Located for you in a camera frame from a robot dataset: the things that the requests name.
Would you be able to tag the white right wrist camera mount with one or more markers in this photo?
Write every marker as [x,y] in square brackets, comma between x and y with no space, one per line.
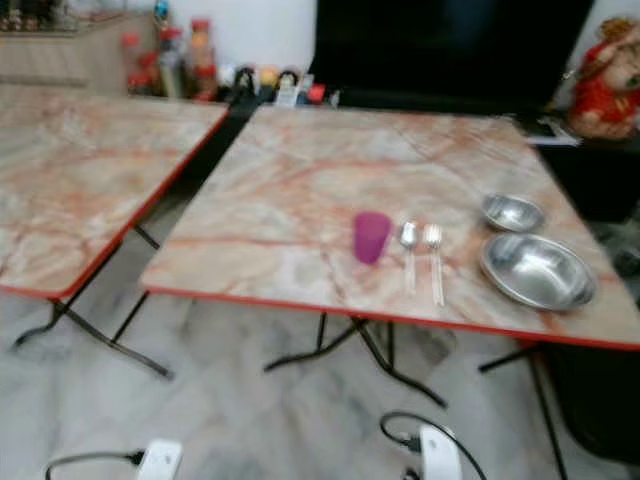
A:
[440,455]

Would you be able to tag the black figurine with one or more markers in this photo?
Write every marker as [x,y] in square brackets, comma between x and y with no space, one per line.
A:
[290,78]
[245,82]

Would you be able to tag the orange-filled jar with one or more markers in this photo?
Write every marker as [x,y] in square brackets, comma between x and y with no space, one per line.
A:
[202,60]

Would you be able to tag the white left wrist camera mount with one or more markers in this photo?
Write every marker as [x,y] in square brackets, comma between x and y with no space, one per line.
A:
[160,460]

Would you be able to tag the red and gold statue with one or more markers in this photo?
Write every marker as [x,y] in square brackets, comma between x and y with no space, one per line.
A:
[605,95]

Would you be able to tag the small red box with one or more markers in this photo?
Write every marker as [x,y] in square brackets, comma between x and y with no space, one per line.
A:
[316,94]

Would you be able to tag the marble-pattern folding table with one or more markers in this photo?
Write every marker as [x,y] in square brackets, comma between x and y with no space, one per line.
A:
[310,190]
[90,180]

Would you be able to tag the black bin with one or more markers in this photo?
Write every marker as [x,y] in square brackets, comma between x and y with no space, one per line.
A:
[595,400]

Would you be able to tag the black television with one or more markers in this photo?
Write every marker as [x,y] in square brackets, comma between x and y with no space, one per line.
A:
[450,45]

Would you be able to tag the purple plastic cup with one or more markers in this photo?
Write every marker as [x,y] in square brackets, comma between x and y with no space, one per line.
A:
[371,238]

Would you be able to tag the small steel bowl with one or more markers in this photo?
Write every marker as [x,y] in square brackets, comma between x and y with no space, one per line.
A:
[512,212]

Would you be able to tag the yellow figurine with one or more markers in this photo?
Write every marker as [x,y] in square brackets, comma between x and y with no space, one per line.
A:
[268,76]

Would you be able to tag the light wooden cabinet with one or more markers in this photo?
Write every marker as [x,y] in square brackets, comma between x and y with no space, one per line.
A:
[60,60]

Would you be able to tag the large steel bowl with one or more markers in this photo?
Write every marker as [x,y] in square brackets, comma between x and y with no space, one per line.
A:
[538,271]

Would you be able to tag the steel spoon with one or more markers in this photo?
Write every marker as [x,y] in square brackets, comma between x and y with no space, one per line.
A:
[408,235]

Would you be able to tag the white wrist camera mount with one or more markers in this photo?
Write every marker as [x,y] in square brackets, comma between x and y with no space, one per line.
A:
[160,460]
[440,455]

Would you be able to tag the red-lidded jar with red base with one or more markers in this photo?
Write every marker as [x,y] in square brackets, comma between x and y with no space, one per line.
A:
[132,65]

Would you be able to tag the steel fork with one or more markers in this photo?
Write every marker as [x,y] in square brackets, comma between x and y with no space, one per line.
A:
[433,238]

